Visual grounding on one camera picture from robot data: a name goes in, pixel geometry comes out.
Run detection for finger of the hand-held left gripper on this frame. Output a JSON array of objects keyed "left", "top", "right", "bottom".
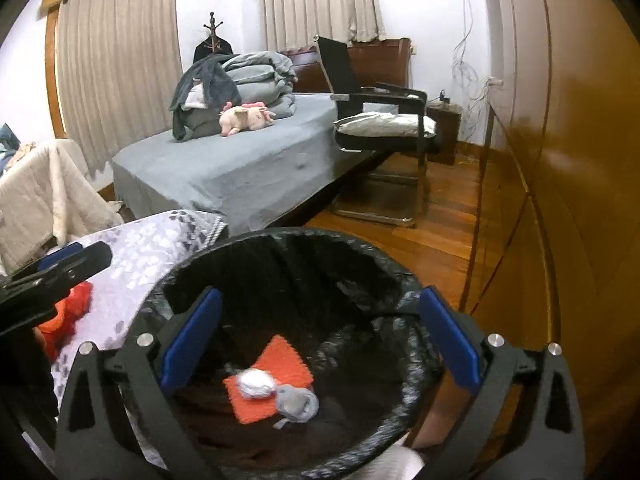
[
  {"left": 0, "top": 241, "right": 114, "bottom": 312},
  {"left": 0, "top": 241, "right": 85, "bottom": 287}
]

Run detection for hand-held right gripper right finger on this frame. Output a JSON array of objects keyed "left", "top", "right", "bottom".
[{"left": 419, "top": 286, "right": 586, "bottom": 480}]

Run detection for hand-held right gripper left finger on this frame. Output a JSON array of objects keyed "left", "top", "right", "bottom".
[{"left": 55, "top": 287, "right": 223, "bottom": 480}]

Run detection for red knit glove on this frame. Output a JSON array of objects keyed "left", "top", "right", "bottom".
[{"left": 34, "top": 281, "right": 95, "bottom": 361}]

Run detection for black bag-lined waste bin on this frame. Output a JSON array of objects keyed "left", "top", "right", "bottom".
[{"left": 120, "top": 227, "right": 451, "bottom": 480}]

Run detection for grey leaf-patterned table cover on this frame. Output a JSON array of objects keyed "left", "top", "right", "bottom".
[{"left": 30, "top": 208, "right": 228, "bottom": 411}]

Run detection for beige quilted blanket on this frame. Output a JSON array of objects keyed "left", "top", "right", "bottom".
[{"left": 0, "top": 139, "right": 123, "bottom": 271}]

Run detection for white crumpled paper ball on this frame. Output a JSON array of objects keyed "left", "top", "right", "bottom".
[{"left": 235, "top": 367, "right": 276, "bottom": 401}]

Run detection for orange cloth square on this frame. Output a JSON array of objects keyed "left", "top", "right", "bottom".
[{"left": 223, "top": 335, "right": 313, "bottom": 425}]

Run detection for grey crumpled ball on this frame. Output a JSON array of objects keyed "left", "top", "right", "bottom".
[{"left": 272, "top": 385, "right": 320, "bottom": 431}]

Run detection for olive green pillow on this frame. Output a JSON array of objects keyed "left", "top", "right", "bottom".
[{"left": 175, "top": 107, "right": 226, "bottom": 140}]

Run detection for bed with grey sheet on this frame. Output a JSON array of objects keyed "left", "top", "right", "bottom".
[{"left": 111, "top": 92, "right": 391, "bottom": 238}]

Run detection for wide beige curtain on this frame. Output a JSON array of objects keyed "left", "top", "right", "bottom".
[{"left": 56, "top": 0, "right": 183, "bottom": 173}]

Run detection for dark wooden nightstand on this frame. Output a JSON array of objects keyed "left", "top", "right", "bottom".
[{"left": 425, "top": 102, "right": 463, "bottom": 166}]

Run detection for pink plush toy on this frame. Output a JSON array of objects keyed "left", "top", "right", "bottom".
[{"left": 219, "top": 101, "right": 276, "bottom": 137}]

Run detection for wooden wardrobe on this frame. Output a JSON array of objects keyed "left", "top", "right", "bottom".
[{"left": 460, "top": 0, "right": 640, "bottom": 480}]

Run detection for silver seat cushion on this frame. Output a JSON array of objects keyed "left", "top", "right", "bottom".
[{"left": 334, "top": 111, "right": 437, "bottom": 138}]

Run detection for dark grey fleece blanket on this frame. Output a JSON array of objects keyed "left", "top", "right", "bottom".
[{"left": 169, "top": 55, "right": 241, "bottom": 141}]

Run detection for folded grey bedding pile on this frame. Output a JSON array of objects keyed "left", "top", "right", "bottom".
[{"left": 220, "top": 51, "right": 298, "bottom": 118}]

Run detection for wooden coat rack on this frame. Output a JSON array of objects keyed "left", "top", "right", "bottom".
[{"left": 194, "top": 11, "right": 233, "bottom": 63}]

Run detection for wooden headboard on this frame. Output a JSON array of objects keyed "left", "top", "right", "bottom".
[{"left": 280, "top": 37, "right": 412, "bottom": 96}]

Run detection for black cantilever chair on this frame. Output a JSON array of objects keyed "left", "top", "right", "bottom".
[{"left": 315, "top": 35, "right": 441, "bottom": 228}]

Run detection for narrow beige curtain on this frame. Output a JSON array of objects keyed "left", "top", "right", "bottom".
[{"left": 262, "top": 0, "right": 386, "bottom": 53}]

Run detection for hanging white cables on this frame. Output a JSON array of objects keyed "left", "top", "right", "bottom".
[{"left": 452, "top": 0, "right": 493, "bottom": 141}]

